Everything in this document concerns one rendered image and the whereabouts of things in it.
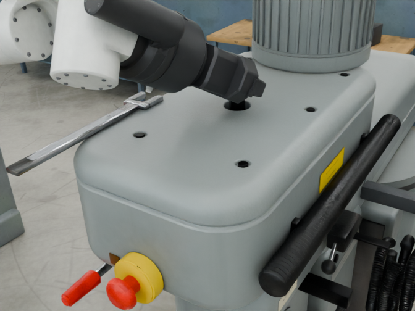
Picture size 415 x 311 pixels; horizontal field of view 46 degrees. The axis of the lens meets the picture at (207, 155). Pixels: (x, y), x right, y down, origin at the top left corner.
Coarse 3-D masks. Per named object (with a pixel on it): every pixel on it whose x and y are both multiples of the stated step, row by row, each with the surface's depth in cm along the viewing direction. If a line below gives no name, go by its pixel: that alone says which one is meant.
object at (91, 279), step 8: (104, 264) 67; (88, 272) 65; (96, 272) 65; (104, 272) 66; (80, 280) 64; (88, 280) 64; (96, 280) 64; (72, 288) 62; (80, 288) 63; (88, 288) 63; (64, 296) 62; (72, 296) 62; (80, 296) 63; (64, 304) 62; (72, 304) 62
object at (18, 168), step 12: (132, 96) 69; (144, 96) 70; (156, 96) 69; (120, 108) 66; (132, 108) 66; (144, 108) 66; (96, 120) 62; (108, 120) 62; (72, 132) 60; (84, 132) 59; (96, 132) 61; (60, 144) 57; (72, 144) 58; (36, 156) 54; (48, 156) 55; (12, 168) 52; (24, 168) 52
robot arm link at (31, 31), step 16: (16, 0) 49; (32, 0) 50; (48, 0) 51; (0, 16) 50; (16, 16) 50; (32, 16) 52; (48, 16) 54; (0, 32) 50; (16, 32) 50; (32, 32) 52; (48, 32) 54; (0, 48) 51; (16, 48) 50; (32, 48) 52; (48, 48) 54
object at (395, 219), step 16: (400, 144) 124; (400, 160) 117; (384, 176) 111; (400, 176) 111; (368, 208) 107; (384, 208) 106; (368, 224) 107; (384, 224) 105; (400, 224) 114; (400, 240) 115; (368, 256) 111; (368, 272) 113; (352, 288) 117; (368, 288) 114; (352, 304) 119
